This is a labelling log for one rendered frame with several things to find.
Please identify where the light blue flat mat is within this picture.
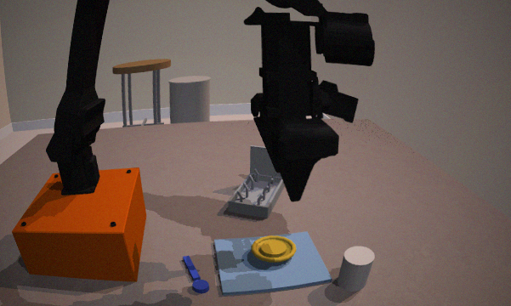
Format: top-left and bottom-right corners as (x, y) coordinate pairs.
(214, 231), (332, 296)

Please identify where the yellow round plate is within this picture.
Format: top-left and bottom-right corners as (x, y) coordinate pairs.
(251, 235), (296, 263)

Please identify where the grey dish rack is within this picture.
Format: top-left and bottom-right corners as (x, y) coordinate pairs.
(229, 145), (285, 218)

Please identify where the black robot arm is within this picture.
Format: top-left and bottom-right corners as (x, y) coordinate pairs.
(46, 0), (375, 196)

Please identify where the grey cylinder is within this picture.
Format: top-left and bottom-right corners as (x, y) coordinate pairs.
(338, 246), (375, 292)

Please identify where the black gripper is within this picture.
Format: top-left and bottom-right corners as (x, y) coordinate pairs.
(251, 61), (339, 201)

